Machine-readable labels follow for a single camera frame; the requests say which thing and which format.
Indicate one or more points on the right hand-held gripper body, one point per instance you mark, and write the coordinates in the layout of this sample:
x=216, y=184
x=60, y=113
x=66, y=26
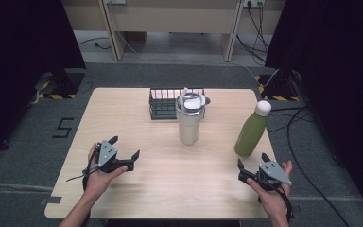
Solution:
x=272, y=171

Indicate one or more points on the person's left hand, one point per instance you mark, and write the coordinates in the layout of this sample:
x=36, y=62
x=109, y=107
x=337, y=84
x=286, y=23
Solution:
x=99, y=181

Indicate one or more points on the cream tumbler with straw lid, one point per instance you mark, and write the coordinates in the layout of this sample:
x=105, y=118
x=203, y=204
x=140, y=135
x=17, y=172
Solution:
x=188, y=129

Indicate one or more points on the black stand base hazard tape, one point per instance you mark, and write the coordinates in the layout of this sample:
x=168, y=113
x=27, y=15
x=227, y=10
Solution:
x=64, y=83
x=280, y=88

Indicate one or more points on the green bottle with white cap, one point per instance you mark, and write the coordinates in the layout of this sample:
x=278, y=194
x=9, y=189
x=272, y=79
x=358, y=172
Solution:
x=250, y=135

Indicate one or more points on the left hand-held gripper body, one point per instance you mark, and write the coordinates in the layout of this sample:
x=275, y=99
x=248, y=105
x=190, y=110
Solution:
x=107, y=155

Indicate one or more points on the white wall socket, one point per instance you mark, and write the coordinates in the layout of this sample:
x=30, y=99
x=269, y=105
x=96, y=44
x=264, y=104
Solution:
x=253, y=2

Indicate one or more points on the dark curtain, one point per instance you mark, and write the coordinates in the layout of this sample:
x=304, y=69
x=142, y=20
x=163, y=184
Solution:
x=19, y=63
x=337, y=78

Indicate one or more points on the person's right hand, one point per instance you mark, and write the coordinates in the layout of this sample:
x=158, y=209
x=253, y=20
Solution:
x=274, y=198

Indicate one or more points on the white power strip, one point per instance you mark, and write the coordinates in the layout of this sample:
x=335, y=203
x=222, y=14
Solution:
x=116, y=1

